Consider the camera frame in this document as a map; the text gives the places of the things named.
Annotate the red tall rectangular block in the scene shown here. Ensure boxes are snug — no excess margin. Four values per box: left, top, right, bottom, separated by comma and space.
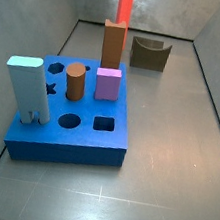
116, 0, 133, 45

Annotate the blue shape-sorting board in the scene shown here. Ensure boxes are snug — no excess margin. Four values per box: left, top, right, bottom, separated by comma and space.
4, 55, 128, 167

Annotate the purple rectangular block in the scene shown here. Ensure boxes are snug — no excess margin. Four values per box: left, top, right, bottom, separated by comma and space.
94, 67, 122, 101

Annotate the brown cylinder peg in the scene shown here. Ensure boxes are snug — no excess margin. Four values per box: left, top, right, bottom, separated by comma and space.
66, 62, 86, 101

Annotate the dark grey curved block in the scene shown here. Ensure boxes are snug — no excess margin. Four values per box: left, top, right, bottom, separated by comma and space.
130, 36, 172, 72

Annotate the brown notched tall block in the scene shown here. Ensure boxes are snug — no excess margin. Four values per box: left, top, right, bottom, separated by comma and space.
100, 19, 126, 69

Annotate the light blue rounded block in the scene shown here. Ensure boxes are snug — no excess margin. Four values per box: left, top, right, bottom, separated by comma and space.
6, 55, 50, 124

